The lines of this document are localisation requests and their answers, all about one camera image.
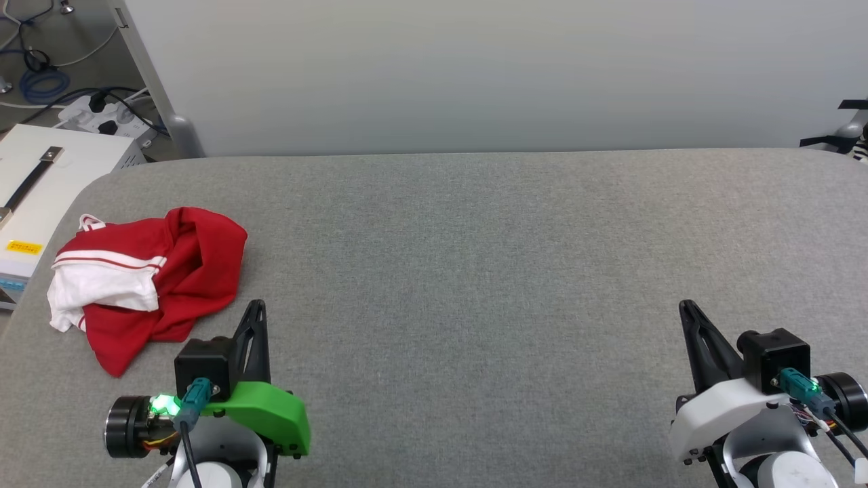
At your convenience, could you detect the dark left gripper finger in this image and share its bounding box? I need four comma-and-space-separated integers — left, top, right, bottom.
233, 302, 258, 386
250, 300, 271, 384

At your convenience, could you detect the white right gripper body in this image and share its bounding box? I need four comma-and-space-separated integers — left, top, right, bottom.
668, 378, 818, 465

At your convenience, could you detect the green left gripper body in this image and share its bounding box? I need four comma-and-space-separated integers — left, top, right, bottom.
202, 381, 312, 457

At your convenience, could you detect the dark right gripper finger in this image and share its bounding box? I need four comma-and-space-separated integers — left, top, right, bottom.
679, 300, 714, 395
692, 305, 745, 392

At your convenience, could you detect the red white basketball jersey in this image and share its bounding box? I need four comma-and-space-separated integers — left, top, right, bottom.
46, 207, 249, 378

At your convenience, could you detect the black right gripper motor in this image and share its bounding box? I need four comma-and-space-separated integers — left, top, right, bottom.
814, 371, 868, 434

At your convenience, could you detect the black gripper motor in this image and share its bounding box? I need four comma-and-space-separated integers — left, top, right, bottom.
814, 371, 868, 434
104, 396, 154, 459

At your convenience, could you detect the black left gripper motor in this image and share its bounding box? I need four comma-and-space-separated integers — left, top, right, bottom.
104, 396, 154, 459

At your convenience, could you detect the white equipment box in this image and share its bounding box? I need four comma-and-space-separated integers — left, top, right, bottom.
0, 124, 147, 312

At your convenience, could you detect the white stand with black tape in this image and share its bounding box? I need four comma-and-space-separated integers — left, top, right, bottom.
799, 98, 868, 164

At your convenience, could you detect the white power strip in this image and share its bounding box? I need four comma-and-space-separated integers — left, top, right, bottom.
57, 94, 159, 148

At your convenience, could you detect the teal left camera connector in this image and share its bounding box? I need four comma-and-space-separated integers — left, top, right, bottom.
174, 378, 215, 432

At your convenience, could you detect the teal camera connector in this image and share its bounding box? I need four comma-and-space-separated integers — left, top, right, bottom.
174, 378, 215, 432
776, 367, 839, 420

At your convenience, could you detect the teal right camera connector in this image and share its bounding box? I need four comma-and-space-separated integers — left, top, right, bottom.
776, 367, 839, 420

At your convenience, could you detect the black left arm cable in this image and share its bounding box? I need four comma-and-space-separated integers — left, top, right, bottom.
178, 426, 204, 488

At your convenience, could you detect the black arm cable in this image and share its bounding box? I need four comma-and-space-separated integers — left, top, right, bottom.
822, 412, 868, 470
178, 426, 204, 488

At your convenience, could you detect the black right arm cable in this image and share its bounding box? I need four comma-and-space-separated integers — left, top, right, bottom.
822, 412, 868, 470

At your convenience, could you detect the grey partition frame post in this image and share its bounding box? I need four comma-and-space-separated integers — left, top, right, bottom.
105, 0, 205, 159

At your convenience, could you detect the black strap handle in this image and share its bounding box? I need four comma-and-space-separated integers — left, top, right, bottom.
0, 146, 64, 226

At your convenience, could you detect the blue coiled cable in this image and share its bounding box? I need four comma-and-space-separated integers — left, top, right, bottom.
18, 66, 71, 104

